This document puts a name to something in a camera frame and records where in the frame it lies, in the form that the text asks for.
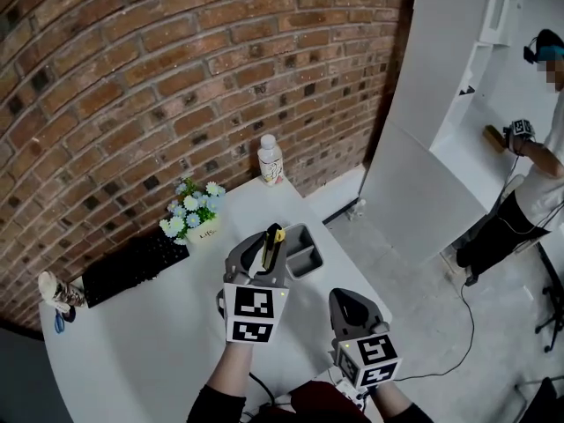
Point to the person's black sleeve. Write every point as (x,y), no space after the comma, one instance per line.
(412,414)
(216,405)

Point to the person's red clothing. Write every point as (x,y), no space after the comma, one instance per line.
(321,403)

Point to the person's black right sleeve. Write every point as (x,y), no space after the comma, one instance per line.
(412,414)

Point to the person's right forearm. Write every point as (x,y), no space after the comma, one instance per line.
(392,397)

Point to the potted white and blue flowers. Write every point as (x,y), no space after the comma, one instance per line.
(194,214)

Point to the patterned paper cup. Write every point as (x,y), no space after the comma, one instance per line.
(61,293)

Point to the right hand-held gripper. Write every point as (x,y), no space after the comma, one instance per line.
(374,359)

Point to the small black shelf item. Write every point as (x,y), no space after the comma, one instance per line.
(468,91)

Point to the black fabric on metal frame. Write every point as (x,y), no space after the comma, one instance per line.
(544,403)

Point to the person's black left sleeve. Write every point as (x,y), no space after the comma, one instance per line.
(216,405)

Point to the white desk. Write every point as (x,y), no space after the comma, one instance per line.
(154,337)

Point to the black keyboard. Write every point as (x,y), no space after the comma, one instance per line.
(132,271)

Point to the small wooden box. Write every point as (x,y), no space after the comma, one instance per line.
(493,138)

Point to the person's left forearm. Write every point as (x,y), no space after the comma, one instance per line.
(231,368)

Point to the white shelf cabinet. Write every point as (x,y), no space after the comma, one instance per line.
(418,170)

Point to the black office chair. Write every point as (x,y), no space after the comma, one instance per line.
(553,306)

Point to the yellow and black knife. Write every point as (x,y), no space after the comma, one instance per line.
(269,249)

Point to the grey desk organiser tray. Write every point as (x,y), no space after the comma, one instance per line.
(304,254)

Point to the blue scissors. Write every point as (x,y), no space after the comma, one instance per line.
(59,322)

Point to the small white floor object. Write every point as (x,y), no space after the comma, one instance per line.
(357,209)

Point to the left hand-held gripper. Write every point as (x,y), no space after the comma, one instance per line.
(253,313)

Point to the white power strip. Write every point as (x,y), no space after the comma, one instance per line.
(350,392)

